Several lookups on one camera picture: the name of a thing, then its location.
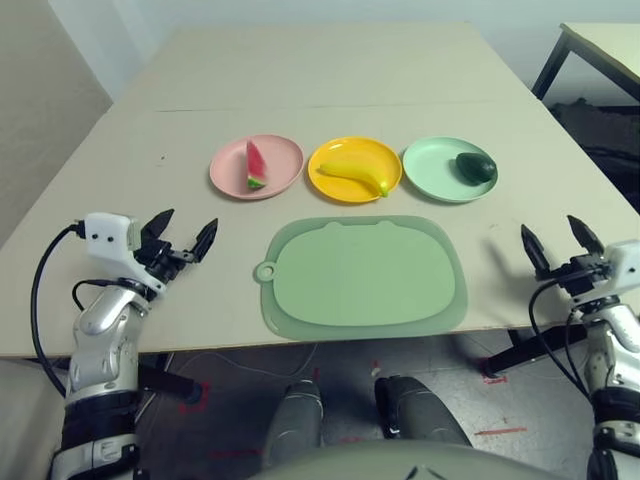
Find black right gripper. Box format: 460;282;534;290
521;214;614;301

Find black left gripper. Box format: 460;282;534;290
134;208;220;289

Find red watermelon slice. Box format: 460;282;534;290
245;139;270;191

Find dark green avocado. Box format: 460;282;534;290
454;152;498;185

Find yellow banana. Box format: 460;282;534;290
318;160;390;199

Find pink plate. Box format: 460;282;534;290
209;134;305;201

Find black table support beam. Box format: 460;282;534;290
482;327;589;379
137;352;209;404

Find mint green plate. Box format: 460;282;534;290
402;136;500;204

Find yellow plate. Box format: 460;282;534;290
307;137;404;206

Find green silicone cutting mat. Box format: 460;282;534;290
253;214;470;341

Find beige side table black legs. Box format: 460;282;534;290
529;22;640;109

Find grey robot right leg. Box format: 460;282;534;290
374;375;474;446

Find grey robot leg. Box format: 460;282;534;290
374;375;474;446
264;379;324;466

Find grey robot left leg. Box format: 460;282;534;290
264;379;324;466

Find grey robot torso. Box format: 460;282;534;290
239;439;596;480

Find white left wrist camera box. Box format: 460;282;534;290
82;212;166;301

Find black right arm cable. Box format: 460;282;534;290
528;277;601;401

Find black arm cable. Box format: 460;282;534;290
29;219;109;401
528;277;601;401

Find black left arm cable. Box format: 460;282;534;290
29;219;109;401

